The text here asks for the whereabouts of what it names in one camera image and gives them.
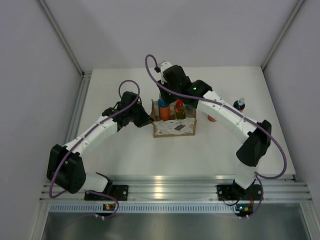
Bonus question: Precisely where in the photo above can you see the clear bottle grey cap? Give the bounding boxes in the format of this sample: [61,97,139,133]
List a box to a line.
[185,105,197,118]

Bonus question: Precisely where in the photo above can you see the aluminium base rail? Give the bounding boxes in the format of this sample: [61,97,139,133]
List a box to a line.
[39,174,312,204]

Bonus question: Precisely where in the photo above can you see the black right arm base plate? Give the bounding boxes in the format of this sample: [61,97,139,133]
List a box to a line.
[216,184,262,201]

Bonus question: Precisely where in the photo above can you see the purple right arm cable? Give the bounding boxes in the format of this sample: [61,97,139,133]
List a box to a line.
[144,54,287,179]

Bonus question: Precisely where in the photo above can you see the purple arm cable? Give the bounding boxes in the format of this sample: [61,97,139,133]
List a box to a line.
[144,54,287,179]
[48,80,141,199]

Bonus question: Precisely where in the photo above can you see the right aluminium corner post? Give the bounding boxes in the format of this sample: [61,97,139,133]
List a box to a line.
[260,0,308,72]

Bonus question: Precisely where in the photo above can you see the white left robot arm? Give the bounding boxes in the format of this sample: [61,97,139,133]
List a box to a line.
[46,91,154,200]

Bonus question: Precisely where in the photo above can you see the yellow bottle red cap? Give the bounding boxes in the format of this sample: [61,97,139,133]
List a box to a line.
[174,99,186,120]

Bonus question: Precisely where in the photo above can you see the dark blue pump bottle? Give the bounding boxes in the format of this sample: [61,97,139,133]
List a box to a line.
[233,97,246,113]

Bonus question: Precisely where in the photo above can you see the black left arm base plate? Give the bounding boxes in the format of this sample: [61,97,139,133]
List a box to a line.
[84,184,129,201]

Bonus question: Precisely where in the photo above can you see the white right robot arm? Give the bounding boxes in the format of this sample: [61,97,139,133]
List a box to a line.
[154,61,272,200]

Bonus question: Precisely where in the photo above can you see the white slotted cable duct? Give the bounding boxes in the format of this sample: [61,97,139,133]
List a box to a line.
[49,202,250,214]

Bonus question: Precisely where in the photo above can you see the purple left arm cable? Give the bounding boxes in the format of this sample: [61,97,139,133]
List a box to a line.
[48,80,141,199]

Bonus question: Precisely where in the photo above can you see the left aluminium corner post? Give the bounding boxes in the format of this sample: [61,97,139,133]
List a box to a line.
[35,0,84,76]

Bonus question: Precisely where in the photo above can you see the aluminium corner post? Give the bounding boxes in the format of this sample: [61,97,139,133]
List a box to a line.
[260,0,308,72]
[35,0,84,76]

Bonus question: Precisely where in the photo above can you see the jute canvas tote bag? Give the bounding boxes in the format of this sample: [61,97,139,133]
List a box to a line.
[150,99,197,138]

